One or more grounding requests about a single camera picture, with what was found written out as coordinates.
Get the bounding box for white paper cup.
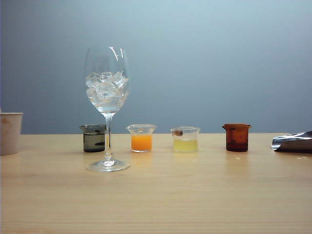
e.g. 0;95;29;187
0;112;24;156

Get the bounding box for amber brown measuring cup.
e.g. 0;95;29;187
221;123;252;152

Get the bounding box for clear measuring cup orange juice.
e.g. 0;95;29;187
125;123;157;153

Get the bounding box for silver foil bag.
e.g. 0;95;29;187
271;131;312;154

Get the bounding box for clear wine glass with ice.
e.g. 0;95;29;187
84;46;131;173

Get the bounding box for clear measuring cup yellow juice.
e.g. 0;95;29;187
170;126;201;153

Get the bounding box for grey translucent measuring cup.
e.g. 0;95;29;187
79;124;108;153

